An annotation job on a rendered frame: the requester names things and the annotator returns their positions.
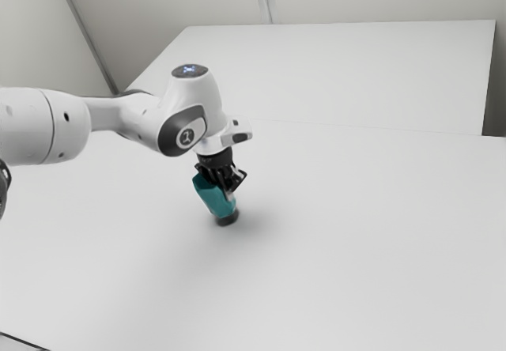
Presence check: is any teal faceted mug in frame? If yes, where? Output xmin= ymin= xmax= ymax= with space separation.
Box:
xmin=191 ymin=174 xmax=240 ymax=228

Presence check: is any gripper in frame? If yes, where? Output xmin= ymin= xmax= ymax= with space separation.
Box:
xmin=193 ymin=149 xmax=248 ymax=204

